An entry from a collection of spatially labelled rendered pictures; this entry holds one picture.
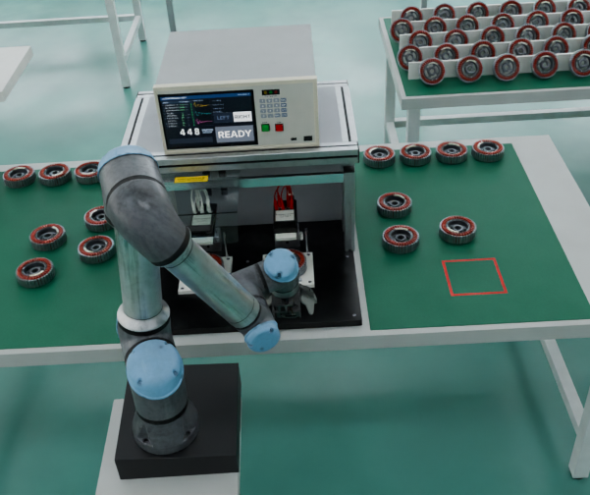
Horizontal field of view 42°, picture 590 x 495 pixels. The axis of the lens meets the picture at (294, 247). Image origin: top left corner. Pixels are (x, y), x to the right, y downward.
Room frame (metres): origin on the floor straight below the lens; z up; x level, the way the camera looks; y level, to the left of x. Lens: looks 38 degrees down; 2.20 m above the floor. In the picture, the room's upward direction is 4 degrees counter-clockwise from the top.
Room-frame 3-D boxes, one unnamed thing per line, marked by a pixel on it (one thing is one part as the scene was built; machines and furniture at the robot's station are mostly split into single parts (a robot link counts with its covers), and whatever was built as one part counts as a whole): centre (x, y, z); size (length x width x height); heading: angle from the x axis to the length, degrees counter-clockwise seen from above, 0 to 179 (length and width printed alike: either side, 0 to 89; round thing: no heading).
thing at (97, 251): (1.92, 0.62, 0.77); 0.11 x 0.11 x 0.04
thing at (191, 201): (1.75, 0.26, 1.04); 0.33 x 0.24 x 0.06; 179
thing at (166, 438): (1.15, 0.32, 0.87); 0.15 x 0.15 x 0.10
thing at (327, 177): (1.84, 0.14, 1.03); 0.62 x 0.01 x 0.03; 89
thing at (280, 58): (2.07, 0.12, 1.22); 0.44 x 0.39 x 0.20; 89
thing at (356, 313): (1.76, 0.14, 0.76); 0.64 x 0.47 x 0.02; 89
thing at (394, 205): (2.05, -0.34, 0.77); 0.11 x 0.11 x 0.04
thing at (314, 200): (2.00, 0.14, 0.92); 0.66 x 0.01 x 0.30; 89
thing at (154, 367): (1.15, 0.32, 0.99); 0.13 x 0.12 x 0.14; 16
